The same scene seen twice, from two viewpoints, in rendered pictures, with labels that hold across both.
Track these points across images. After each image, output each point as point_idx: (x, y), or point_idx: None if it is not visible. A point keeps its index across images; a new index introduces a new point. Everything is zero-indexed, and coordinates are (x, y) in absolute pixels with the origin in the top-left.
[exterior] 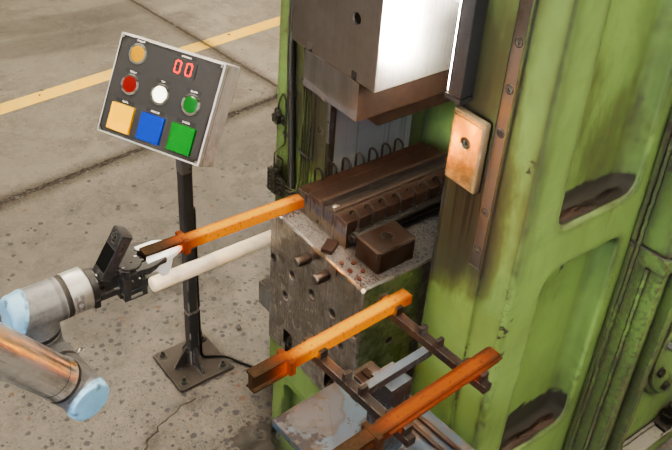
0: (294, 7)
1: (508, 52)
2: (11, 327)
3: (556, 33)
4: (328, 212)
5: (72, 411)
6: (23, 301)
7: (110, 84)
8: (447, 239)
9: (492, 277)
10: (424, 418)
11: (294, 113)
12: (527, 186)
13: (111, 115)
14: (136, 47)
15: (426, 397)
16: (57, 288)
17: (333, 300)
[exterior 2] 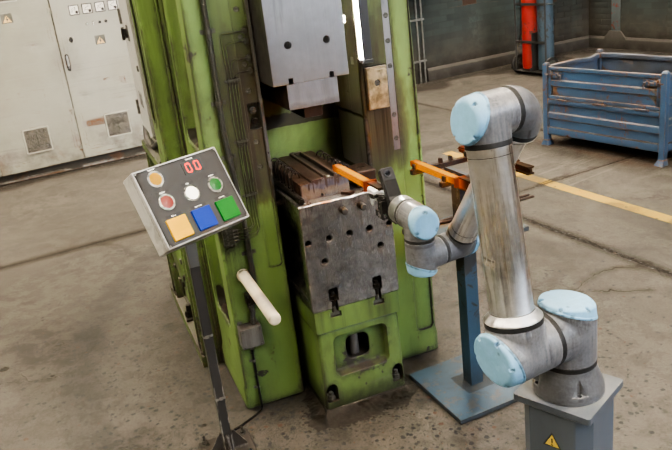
0: (271, 64)
1: (382, 22)
2: (435, 222)
3: (400, 0)
4: (330, 178)
5: (478, 239)
6: (425, 206)
7: (153, 212)
8: (377, 149)
9: (407, 146)
10: (450, 216)
11: (235, 171)
12: (410, 82)
13: (174, 230)
14: (151, 175)
15: None
16: (414, 200)
17: (368, 217)
